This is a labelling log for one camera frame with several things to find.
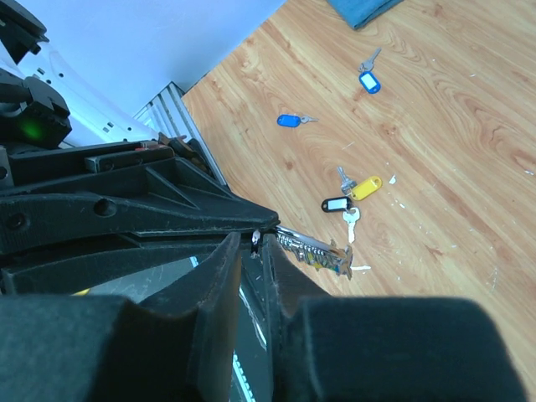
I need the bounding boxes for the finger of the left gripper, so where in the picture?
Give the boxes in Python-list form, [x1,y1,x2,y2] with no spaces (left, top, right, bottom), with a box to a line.
[1,157,280,255]
[1,230,226,296]

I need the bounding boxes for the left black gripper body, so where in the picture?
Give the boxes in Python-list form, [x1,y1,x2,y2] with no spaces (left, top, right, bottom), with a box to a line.
[1,134,209,196]

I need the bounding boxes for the blue tag key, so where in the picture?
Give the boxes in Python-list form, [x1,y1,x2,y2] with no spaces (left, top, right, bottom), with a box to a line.
[276,114,317,128]
[358,48,381,95]

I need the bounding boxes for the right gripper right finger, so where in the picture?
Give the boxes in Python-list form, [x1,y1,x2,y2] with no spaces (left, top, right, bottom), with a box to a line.
[262,235,528,401]

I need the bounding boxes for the blue folded cloth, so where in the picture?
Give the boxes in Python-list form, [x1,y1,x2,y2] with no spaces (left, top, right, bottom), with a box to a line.
[327,0,402,29]

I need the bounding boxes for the white tag key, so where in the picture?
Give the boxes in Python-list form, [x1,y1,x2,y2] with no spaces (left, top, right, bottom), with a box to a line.
[321,196,361,244]

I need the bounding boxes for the large metal keyring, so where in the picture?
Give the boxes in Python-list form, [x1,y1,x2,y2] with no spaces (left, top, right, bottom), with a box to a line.
[271,226,353,280]

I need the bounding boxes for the yellow tag key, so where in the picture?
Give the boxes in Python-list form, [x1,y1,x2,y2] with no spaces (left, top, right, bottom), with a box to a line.
[337,167,383,201]

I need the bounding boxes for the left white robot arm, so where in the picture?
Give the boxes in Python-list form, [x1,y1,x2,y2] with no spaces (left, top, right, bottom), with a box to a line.
[1,1,279,295]

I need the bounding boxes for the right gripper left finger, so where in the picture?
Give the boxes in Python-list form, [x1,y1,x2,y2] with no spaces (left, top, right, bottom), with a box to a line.
[1,233,241,401]

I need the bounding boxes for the black mounting base rail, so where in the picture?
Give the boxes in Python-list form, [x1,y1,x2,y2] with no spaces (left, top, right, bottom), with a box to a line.
[77,251,271,401]

